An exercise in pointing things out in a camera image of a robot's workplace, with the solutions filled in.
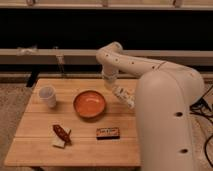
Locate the brown snack bar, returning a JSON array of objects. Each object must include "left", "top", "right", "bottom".
[{"left": 53, "top": 125, "right": 71, "bottom": 143}]

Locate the white plastic cup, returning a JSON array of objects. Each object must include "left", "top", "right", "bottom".
[{"left": 38, "top": 86, "right": 56, "bottom": 108}]

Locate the metal shelf rail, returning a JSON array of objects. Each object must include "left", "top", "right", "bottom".
[{"left": 0, "top": 49, "right": 213, "bottom": 66}]

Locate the black cable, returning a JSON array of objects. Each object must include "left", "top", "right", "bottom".
[{"left": 189, "top": 84, "right": 213, "bottom": 168}]

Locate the clear plastic bottle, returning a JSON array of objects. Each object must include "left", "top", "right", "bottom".
[{"left": 112, "top": 86, "right": 135, "bottom": 109}]

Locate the wooden table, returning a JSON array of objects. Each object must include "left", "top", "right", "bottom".
[{"left": 5, "top": 79, "right": 140, "bottom": 167}]

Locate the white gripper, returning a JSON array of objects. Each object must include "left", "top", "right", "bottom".
[{"left": 101, "top": 66, "right": 119, "bottom": 90}]

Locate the dark snack box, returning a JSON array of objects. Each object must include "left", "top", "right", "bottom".
[{"left": 96, "top": 127, "right": 120, "bottom": 140}]

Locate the orange bowl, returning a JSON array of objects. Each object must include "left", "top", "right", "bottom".
[{"left": 73, "top": 90, "right": 106, "bottom": 118}]

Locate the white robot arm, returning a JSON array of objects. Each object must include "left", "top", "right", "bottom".
[{"left": 96, "top": 42, "right": 204, "bottom": 171}]

